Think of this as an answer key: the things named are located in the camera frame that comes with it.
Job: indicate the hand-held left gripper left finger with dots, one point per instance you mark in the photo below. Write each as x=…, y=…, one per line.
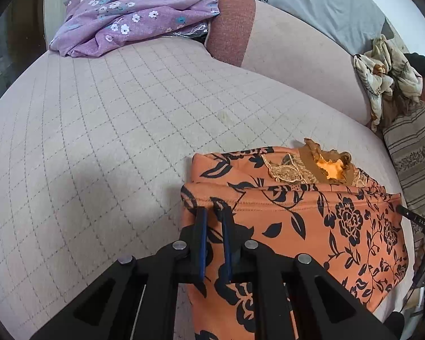
x=202, y=248

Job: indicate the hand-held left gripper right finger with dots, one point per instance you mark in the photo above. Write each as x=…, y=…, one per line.
x=227, y=251

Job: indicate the orange floral shirt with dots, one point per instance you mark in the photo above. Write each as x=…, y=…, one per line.
x=322, y=226

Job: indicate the striped floral pillow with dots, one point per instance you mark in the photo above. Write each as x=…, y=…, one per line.
x=414, y=148

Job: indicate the cream floral blanket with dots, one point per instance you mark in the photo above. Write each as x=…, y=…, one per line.
x=379, y=74

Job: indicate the black cloth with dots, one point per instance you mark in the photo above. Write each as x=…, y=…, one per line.
x=419, y=63

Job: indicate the pink bolster cushion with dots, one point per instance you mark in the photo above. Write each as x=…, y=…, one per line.
x=297, y=53

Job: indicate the silver plastic bag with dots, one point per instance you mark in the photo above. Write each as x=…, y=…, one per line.
x=191, y=30

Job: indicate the grey pillow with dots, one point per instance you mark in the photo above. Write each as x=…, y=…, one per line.
x=326, y=3

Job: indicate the purple floral cloth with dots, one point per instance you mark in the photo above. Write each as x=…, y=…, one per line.
x=127, y=10

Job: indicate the stained glass wooden door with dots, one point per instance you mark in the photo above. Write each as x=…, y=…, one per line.
x=10, y=42

